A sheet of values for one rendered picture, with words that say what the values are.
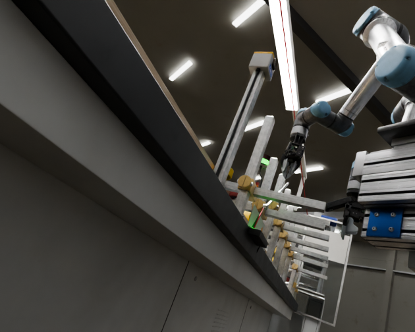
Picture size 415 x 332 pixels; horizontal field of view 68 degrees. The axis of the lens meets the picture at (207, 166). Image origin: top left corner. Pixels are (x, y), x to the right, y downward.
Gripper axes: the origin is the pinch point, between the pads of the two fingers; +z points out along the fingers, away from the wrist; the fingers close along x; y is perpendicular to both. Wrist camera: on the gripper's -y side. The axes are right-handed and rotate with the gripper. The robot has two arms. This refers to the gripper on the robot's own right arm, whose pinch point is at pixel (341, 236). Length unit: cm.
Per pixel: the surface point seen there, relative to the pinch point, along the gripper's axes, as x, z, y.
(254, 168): -30.8, -7.7, -33.7
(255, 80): -57, -28, -34
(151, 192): -82, 26, -35
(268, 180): -5.8, -15.0, -34.2
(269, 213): -1.5, -1.2, -30.3
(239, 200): -30.8, 6.1, -35.2
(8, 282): -85, 52, -55
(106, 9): -114, 13, -31
